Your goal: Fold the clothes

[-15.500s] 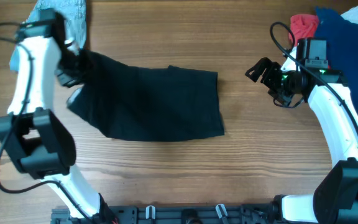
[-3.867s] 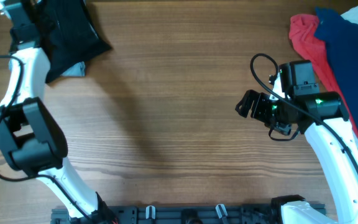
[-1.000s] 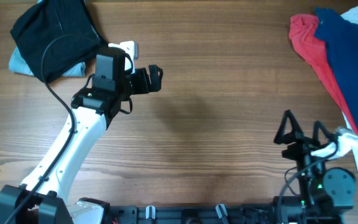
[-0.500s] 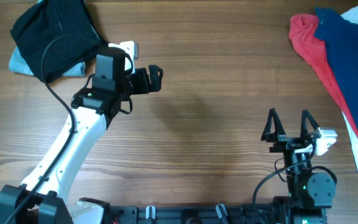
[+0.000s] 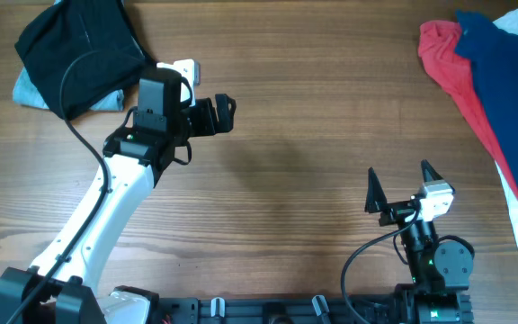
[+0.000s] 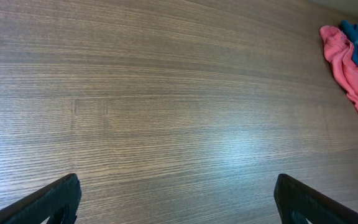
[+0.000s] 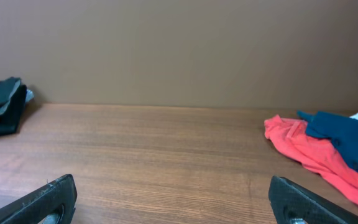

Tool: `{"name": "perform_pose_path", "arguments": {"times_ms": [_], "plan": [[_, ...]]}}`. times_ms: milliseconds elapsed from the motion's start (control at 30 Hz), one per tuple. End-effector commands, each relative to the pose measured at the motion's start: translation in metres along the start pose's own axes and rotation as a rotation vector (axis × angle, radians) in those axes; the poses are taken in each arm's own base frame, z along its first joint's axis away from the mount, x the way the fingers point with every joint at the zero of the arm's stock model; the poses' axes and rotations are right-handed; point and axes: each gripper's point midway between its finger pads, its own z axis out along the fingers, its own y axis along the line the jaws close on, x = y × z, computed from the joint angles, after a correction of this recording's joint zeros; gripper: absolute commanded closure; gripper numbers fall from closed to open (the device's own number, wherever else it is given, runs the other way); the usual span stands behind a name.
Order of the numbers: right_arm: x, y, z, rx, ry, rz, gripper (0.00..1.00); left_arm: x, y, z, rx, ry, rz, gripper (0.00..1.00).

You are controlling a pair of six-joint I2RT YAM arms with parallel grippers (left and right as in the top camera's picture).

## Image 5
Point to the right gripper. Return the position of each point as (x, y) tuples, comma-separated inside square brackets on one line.
[(376, 202)]

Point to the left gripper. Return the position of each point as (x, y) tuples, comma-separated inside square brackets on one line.
[(204, 110)]

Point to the black t-shirt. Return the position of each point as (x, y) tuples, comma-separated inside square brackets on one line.
[(77, 52)]

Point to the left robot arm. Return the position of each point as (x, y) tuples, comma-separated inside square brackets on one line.
[(60, 284)]

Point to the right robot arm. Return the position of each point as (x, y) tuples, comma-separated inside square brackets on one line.
[(440, 266)]

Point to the red garment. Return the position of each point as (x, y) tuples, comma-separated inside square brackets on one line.
[(437, 43)]

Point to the navy blue garment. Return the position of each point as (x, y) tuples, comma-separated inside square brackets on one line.
[(493, 54)]

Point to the folded light blue jeans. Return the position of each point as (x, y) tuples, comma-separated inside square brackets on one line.
[(25, 93)]

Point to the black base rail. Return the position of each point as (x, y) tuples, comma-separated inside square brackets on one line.
[(272, 310)]

